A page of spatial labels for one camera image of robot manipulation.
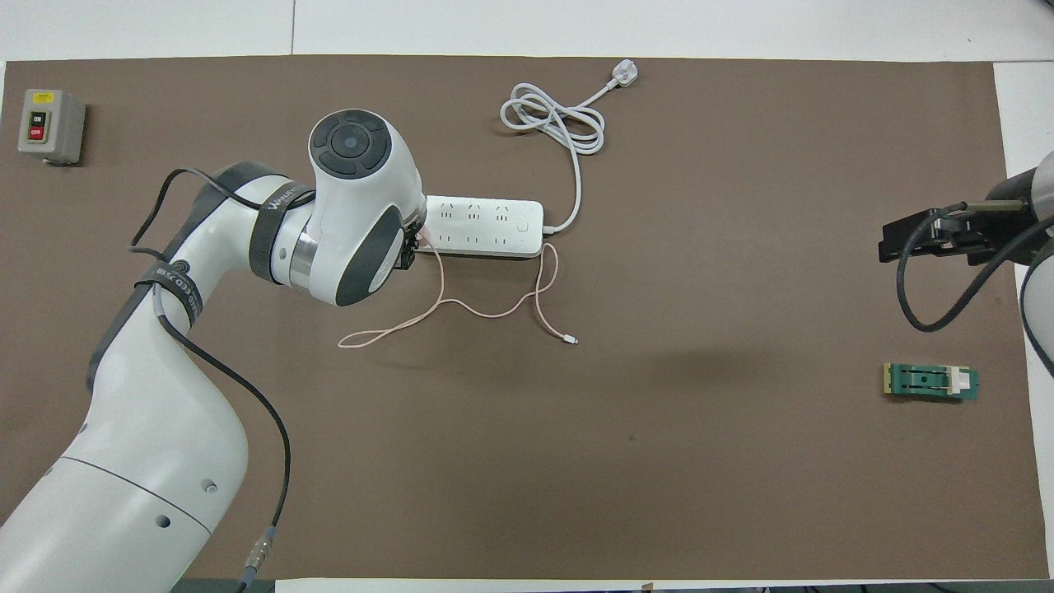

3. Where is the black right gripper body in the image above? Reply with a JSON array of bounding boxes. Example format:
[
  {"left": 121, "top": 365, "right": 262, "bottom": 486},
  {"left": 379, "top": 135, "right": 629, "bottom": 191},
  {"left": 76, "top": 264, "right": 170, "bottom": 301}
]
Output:
[{"left": 930, "top": 173, "right": 1037, "bottom": 266}]

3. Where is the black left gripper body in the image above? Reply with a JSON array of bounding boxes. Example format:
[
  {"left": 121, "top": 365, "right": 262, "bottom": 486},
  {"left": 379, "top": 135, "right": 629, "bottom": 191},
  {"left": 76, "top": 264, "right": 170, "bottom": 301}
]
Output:
[{"left": 395, "top": 212, "right": 425, "bottom": 273}]

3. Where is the pink charging cable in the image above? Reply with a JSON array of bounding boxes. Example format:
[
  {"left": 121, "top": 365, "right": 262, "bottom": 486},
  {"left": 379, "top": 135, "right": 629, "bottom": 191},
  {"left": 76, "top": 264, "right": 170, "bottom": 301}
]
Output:
[{"left": 336, "top": 239, "right": 579, "bottom": 353}]

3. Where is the white power strip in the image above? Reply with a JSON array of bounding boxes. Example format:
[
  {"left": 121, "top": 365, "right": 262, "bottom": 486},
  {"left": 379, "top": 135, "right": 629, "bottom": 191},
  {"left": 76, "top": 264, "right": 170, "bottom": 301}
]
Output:
[{"left": 424, "top": 196, "right": 545, "bottom": 259}]

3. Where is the green circuit board module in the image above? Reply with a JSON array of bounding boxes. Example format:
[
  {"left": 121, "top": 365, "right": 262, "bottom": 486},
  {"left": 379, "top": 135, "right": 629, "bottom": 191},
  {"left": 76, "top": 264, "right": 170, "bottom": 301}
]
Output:
[{"left": 883, "top": 362, "right": 981, "bottom": 403}]

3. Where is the brown table mat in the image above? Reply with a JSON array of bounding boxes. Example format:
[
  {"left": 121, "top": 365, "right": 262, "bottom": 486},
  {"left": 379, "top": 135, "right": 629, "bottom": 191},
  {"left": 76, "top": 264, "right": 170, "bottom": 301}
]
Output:
[{"left": 0, "top": 56, "right": 1048, "bottom": 580}]

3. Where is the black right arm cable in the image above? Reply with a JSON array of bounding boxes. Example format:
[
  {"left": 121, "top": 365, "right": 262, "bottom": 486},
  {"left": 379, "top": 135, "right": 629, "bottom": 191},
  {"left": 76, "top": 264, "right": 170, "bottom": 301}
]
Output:
[{"left": 896, "top": 200, "right": 1054, "bottom": 333}]

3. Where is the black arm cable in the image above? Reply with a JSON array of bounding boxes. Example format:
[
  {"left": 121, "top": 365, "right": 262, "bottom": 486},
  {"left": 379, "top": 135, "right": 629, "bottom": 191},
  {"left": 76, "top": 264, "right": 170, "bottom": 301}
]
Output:
[
  {"left": 130, "top": 167, "right": 291, "bottom": 593},
  {"left": 896, "top": 200, "right": 1054, "bottom": 333}
]

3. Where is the white power strip cord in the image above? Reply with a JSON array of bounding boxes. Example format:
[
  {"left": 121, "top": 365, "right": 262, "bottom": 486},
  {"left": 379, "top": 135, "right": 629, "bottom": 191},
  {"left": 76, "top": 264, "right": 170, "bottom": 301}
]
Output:
[{"left": 501, "top": 78, "right": 606, "bottom": 236}]

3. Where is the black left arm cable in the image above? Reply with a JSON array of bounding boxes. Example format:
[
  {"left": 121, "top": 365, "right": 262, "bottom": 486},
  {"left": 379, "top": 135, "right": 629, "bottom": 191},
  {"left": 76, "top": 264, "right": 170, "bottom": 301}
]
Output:
[{"left": 130, "top": 167, "right": 291, "bottom": 593}]

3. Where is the grey on-off switch box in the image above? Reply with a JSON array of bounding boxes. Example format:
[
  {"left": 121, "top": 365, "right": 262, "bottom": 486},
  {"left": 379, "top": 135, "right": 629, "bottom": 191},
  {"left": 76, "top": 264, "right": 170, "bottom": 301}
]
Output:
[{"left": 18, "top": 88, "right": 87, "bottom": 166}]

